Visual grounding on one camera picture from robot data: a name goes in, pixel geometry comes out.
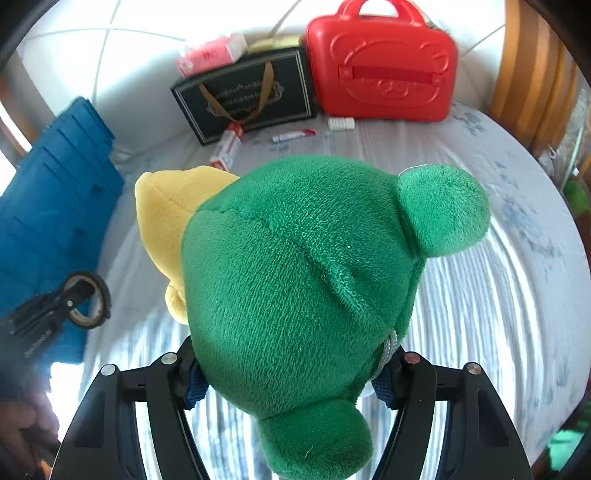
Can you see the wooden bed frame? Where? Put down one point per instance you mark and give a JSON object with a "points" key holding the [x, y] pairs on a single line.
{"points": [[531, 69]]}

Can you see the black gift bag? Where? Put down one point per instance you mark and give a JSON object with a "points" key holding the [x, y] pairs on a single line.
{"points": [[249, 97]]}

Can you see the red plastic carry case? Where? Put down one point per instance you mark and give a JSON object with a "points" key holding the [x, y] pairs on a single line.
{"points": [[383, 69]]}

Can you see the green cloth item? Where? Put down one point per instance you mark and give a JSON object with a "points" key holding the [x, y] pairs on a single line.
{"points": [[565, 450], [578, 196]]}

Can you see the beige flat packet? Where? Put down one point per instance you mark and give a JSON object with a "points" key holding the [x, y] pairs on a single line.
{"points": [[272, 44]]}

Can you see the person's left hand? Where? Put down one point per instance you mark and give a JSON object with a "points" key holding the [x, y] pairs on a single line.
{"points": [[21, 431]]}

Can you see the green and yellow plush toy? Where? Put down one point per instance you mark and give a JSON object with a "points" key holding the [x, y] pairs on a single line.
{"points": [[295, 277]]}

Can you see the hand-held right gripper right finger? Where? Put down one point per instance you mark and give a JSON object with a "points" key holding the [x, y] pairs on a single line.
{"points": [[383, 393]]}

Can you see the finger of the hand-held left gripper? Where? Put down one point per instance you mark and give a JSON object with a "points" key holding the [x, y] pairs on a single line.
{"points": [[44, 308]]}

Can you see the red and white tube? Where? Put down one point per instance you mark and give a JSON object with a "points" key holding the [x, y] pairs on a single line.
{"points": [[293, 135]]}

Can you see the black tape roll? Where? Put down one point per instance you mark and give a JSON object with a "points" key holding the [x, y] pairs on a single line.
{"points": [[104, 297]]}

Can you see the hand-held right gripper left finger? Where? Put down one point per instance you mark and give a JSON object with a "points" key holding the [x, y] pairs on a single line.
{"points": [[195, 393]]}

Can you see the blue plastic storage box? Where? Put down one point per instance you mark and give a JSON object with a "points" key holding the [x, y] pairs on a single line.
{"points": [[51, 194]]}

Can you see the pink tissue pack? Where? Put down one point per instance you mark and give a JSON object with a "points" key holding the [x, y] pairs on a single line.
{"points": [[210, 55]]}

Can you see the small white container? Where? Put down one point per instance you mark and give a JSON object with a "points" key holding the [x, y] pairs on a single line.
{"points": [[340, 123]]}

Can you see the red and white small box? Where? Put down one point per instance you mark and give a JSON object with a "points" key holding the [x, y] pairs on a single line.
{"points": [[226, 147]]}

